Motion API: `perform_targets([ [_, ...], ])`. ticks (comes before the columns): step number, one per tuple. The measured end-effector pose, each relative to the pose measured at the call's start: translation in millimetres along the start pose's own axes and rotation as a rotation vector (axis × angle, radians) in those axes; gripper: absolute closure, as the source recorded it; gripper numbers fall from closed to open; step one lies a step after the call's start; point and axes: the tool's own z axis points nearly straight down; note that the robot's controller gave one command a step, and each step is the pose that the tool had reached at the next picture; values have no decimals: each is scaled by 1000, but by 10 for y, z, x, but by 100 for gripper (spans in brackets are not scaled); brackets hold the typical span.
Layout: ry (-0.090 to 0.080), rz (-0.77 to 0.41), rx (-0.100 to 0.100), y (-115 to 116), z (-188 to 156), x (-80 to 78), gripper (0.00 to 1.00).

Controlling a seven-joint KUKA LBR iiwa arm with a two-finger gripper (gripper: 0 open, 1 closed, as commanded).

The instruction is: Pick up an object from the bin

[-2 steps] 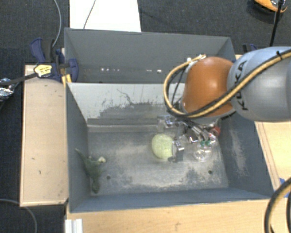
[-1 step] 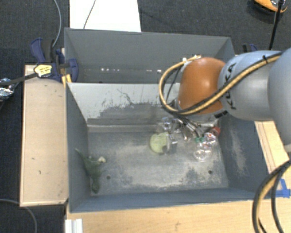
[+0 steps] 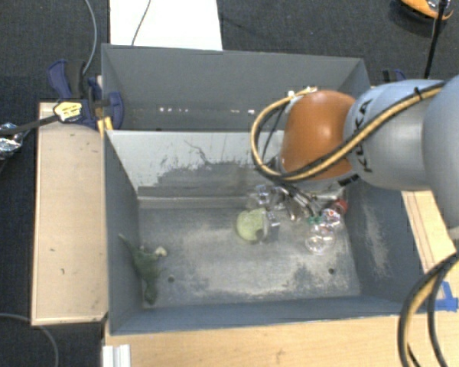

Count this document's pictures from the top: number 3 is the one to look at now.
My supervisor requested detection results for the pale wood flat board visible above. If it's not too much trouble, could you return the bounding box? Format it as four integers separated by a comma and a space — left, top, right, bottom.
30, 101, 110, 326

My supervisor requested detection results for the green toy dinosaur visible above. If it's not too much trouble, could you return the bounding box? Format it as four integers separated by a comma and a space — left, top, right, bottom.
117, 232, 168, 306

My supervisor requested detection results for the clear plastic bottle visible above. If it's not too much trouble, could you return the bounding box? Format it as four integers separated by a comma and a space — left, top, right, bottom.
304, 199, 349, 256

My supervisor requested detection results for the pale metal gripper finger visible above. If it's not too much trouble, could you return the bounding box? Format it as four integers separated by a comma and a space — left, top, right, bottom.
247, 184, 271, 210
265, 209, 282, 243

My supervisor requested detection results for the yellow-green ball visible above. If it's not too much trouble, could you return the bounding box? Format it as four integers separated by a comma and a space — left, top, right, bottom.
236, 208, 269, 245

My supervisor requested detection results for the grey metal bin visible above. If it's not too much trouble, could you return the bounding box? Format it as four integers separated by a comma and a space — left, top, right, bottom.
100, 43, 429, 336

